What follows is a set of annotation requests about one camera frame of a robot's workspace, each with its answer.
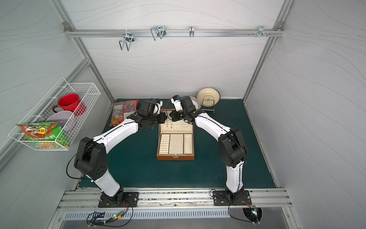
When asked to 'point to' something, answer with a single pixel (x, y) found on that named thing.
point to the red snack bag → (120, 110)
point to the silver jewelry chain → (171, 123)
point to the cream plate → (208, 97)
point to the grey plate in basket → (61, 118)
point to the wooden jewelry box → (175, 140)
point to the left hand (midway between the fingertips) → (167, 116)
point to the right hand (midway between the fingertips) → (170, 112)
